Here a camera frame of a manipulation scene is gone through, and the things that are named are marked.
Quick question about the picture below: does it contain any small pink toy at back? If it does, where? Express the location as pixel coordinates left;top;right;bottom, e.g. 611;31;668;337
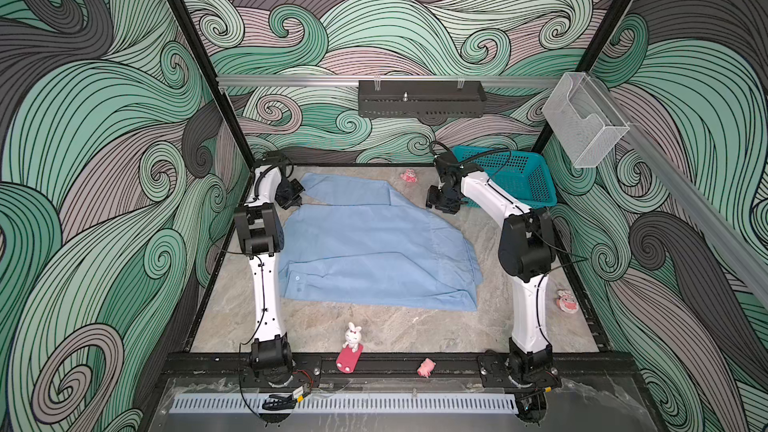
400;169;418;183

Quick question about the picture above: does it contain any aluminium rail wall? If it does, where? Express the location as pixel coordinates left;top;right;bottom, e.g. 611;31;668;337
595;80;767;304
216;74;560;89

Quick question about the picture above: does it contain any small pink pig toy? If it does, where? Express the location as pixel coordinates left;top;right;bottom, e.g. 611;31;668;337
417;358;436;378

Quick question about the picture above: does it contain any aluminium rail back wall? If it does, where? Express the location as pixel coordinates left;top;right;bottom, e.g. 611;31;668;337
216;74;560;89

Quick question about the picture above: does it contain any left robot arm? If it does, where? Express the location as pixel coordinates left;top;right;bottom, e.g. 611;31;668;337
234;152;294;385

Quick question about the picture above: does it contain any pink round toy right side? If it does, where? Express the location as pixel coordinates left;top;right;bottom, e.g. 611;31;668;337
556;290;580;314

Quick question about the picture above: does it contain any black wall tray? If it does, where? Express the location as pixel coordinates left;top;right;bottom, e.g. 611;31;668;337
357;79;487;125

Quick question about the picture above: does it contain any white slotted cable duct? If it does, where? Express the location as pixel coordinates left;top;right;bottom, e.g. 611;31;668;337
169;393;518;414

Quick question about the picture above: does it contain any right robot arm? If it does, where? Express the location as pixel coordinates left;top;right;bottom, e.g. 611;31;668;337
426;140;560;392

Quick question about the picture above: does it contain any aluminium rail right wall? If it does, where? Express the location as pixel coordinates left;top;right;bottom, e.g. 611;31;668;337
595;80;767;304

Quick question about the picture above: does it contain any clear acrylic wall holder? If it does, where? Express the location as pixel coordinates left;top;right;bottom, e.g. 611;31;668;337
542;72;629;169

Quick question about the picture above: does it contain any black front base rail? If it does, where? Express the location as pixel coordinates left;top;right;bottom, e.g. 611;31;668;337
161;352;638;380

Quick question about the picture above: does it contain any light blue long sleeve shirt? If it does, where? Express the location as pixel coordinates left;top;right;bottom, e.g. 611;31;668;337
279;173;483;312

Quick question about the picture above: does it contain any teal plastic basket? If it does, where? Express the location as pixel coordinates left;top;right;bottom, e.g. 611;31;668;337
452;146;557;208

